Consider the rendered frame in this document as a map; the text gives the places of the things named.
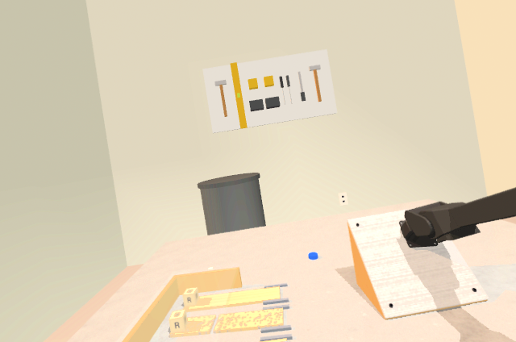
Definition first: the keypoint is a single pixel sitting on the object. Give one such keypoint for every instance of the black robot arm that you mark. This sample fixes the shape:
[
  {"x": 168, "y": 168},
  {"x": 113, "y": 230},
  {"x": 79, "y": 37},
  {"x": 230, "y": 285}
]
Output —
[{"x": 438, "y": 222}]

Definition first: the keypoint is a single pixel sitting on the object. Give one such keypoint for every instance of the orange strip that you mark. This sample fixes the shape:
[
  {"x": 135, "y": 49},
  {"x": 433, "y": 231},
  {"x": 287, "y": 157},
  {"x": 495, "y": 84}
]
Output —
[{"x": 248, "y": 297}]

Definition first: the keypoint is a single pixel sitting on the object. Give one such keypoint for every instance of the small blue disc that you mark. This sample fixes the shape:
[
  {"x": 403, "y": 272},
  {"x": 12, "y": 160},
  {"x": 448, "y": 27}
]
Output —
[{"x": 313, "y": 256}]

